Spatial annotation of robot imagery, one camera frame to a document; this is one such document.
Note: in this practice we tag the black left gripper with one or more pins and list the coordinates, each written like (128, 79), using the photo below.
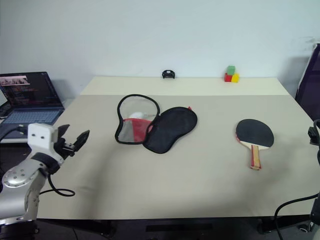
(64, 148)

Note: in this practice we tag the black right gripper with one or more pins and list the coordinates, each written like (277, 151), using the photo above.
(314, 136)

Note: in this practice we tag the black rubber table tennis paddle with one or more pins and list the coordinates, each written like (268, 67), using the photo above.
(253, 132)

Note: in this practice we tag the black red paddle case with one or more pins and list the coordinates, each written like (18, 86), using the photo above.
(172, 127)

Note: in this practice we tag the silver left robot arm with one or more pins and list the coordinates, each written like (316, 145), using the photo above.
(17, 176)

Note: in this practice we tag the dark office chair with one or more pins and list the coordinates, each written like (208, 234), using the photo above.
(310, 85)

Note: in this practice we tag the open grey laptop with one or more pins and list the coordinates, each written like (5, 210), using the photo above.
(32, 100)

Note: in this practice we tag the white screen monitor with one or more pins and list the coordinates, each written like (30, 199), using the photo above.
(2, 98)

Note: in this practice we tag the yellow cube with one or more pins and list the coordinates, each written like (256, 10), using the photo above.
(235, 78)

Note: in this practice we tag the red cube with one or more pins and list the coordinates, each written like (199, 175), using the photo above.
(227, 77)

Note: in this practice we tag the green cube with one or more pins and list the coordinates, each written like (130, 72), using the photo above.
(231, 69)

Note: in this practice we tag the grey caster wheel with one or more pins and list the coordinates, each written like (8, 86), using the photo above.
(303, 228)

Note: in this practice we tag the beige table cover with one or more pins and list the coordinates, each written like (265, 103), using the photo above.
(175, 175)

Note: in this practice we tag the small black plastic holder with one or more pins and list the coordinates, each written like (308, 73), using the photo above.
(168, 74)

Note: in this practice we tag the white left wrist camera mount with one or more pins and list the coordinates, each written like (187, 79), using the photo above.
(40, 135)

